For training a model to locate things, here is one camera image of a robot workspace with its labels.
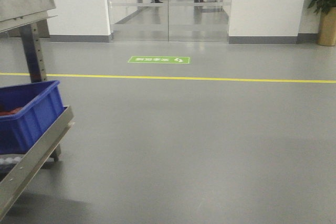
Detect blue bin on lower rack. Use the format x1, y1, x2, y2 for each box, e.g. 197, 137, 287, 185
1, 80, 65, 154

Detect red items in bin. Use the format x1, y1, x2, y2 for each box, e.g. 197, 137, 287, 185
0, 106, 23, 116

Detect green floor sign sticker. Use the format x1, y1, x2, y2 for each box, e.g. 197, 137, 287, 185
128, 56, 191, 64

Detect glass double door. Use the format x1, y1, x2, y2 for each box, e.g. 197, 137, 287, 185
108, 0, 232, 42

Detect white roller wheels track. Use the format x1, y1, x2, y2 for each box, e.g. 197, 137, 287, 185
1, 156, 22, 173

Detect gold cylindrical planter pot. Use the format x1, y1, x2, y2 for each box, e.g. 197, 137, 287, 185
317, 7, 335, 46

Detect stainless steel flow rack frame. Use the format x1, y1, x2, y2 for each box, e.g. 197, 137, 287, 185
1, 0, 73, 216

